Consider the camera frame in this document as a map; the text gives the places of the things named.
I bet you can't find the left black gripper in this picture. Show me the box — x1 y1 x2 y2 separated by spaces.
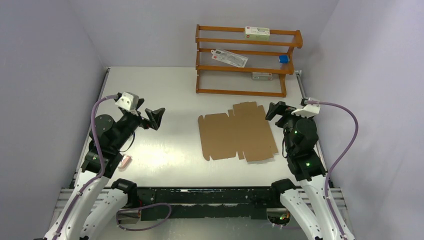
111 98 164 150

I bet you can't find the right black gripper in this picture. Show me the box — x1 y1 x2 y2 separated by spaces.
265 100 312 154

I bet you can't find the brown cardboard box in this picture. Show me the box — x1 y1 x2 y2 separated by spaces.
197 101 279 162

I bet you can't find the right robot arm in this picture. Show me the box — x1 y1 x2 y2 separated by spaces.
265 98 355 240

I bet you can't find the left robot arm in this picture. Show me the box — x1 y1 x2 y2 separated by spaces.
43 92 166 240

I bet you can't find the white box lower shelf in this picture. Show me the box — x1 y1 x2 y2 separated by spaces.
251 72 273 81

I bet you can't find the white green box top shelf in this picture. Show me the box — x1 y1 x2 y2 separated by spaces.
244 26 271 41

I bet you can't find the orange wooden shelf rack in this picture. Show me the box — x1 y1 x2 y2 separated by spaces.
195 24 304 98

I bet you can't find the blue small cube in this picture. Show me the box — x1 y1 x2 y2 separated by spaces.
278 54 291 64

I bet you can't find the pink white small object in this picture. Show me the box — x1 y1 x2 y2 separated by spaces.
117 155 132 170

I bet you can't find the white flat package middle shelf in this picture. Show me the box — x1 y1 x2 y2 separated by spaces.
210 49 249 68

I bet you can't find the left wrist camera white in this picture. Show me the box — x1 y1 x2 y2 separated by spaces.
115 92 139 112

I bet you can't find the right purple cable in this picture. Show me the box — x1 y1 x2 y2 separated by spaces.
304 100 360 240

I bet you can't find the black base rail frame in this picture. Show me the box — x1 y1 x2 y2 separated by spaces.
124 186 289 221

